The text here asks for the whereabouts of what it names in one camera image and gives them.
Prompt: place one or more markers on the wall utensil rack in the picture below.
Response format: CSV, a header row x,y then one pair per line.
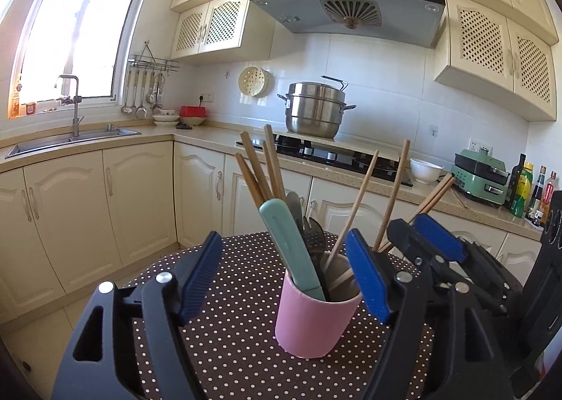
x,y
153,62

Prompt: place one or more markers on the pink cup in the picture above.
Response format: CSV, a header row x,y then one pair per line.
x,y
311,325

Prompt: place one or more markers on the steel faucet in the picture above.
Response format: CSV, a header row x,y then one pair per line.
x,y
76,110

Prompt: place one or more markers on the green yellow bottle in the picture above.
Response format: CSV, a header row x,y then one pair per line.
x,y
522,195

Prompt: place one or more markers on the hanging metal skimmer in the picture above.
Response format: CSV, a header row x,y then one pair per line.
x,y
154,97

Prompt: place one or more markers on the kitchen window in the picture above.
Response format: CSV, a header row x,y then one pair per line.
x,y
79,22

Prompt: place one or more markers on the red lidded container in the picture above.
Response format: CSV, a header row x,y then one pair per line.
x,y
193,112

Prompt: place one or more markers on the double wall socket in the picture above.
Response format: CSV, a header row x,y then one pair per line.
x,y
480,145

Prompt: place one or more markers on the steel steamer pot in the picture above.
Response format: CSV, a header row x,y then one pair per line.
x,y
314,114

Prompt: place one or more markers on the green electric cooker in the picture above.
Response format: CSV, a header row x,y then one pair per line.
x,y
481,180

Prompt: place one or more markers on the black gas stove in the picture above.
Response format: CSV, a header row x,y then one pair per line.
x,y
333,156

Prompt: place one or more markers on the small wall switch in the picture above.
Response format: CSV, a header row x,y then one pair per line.
x,y
434,131

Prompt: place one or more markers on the wide cream lattice cabinet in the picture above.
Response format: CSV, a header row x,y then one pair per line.
x,y
491,48

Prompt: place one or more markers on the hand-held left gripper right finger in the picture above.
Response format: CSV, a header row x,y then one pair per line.
x,y
366,277

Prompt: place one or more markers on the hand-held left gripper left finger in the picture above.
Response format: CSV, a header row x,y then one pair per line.
x,y
202,277

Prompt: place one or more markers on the cream perforated steamer plate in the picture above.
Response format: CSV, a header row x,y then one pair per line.
x,y
252,81

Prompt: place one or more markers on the small red jar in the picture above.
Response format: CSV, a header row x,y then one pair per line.
x,y
30,109

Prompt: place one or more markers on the dark soy sauce bottle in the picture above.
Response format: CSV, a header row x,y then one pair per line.
x,y
536,195

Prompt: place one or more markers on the stack of white bowls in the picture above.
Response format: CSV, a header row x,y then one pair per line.
x,y
166,119

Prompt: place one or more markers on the small cream lattice cabinet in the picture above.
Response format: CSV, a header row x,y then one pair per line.
x,y
210,26

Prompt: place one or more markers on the grey range hood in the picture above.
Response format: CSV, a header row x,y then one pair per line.
x,y
351,9

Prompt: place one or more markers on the orange bottle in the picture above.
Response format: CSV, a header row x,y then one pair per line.
x,y
16,103

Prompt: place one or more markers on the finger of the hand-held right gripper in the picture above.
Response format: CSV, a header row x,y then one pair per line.
x,y
408,237
439,237

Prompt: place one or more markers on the white bowl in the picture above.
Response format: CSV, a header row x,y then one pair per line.
x,y
426,171

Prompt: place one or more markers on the small black lid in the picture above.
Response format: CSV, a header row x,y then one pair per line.
x,y
184,127

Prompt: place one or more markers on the bunch of wooden chopsticks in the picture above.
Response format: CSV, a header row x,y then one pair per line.
x,y
274,162

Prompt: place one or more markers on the hanging metal ladle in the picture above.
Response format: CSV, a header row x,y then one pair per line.
x,y
141,112
126,109

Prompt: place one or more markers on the red brown sauce bottle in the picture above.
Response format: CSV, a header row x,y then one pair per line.
x,y
549,200

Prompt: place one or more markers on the steel sink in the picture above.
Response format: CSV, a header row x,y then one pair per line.
x,y
70,143

